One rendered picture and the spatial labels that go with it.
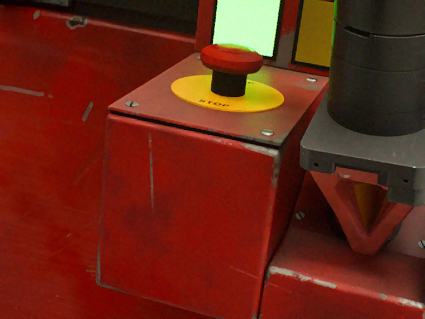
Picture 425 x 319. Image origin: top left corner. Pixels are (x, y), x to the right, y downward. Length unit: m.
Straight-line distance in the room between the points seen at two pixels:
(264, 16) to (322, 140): 0.18
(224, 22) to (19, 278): 0.41
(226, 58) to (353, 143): 0.11
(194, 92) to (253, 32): 0.10
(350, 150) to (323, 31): 0.18
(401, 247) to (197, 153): 0.15
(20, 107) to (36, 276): 0.18
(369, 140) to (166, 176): 0.12
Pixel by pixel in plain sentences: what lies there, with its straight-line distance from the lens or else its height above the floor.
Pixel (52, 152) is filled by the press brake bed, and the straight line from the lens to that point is 0.79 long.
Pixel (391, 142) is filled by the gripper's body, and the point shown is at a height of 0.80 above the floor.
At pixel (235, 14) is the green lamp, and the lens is 0.58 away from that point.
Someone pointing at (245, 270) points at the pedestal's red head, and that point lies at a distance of 0.47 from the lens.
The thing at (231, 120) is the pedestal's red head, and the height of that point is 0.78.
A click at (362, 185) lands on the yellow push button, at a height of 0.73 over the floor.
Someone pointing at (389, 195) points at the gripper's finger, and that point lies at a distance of 0.41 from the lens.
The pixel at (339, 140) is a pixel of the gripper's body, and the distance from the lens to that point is 0.41.
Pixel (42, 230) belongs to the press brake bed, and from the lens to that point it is 0.83.
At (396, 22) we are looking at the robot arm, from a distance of 0.39.
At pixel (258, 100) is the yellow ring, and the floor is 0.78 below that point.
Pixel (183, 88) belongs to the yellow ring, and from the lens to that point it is 0.50.
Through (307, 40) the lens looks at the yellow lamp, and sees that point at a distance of 0.57.
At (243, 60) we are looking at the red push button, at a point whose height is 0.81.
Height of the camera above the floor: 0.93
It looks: 22 degrees down
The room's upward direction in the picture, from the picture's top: 7 degrees clockwise
